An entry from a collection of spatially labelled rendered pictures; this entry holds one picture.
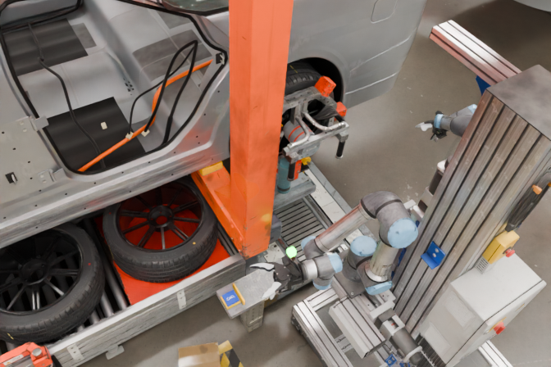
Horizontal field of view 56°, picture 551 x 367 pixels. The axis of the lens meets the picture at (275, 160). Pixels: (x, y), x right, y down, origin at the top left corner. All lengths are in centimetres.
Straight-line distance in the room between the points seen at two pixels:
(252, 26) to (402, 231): 91
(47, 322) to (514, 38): 491
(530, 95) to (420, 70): 339
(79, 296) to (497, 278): 200
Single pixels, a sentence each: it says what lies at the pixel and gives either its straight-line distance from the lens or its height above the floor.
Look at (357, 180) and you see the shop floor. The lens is 397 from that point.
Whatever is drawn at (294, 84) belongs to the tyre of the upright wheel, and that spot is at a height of 116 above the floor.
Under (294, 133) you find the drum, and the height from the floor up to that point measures 90.
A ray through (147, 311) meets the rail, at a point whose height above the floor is 33.
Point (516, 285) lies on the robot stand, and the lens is 230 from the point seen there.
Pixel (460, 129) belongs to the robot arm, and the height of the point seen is 135.
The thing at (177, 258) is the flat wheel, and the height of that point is 50.
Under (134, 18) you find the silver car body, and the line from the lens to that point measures 361.
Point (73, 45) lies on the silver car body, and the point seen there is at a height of 80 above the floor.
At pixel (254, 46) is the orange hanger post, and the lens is 179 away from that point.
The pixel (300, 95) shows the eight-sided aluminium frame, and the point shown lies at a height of 109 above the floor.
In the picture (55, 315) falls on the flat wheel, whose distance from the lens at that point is 292.
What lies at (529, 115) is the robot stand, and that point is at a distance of 168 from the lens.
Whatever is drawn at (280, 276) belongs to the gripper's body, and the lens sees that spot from 203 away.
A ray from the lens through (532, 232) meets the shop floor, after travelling 417.
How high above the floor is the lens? 304
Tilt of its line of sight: 49 degrees down
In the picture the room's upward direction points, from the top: 5 degrees clockwise
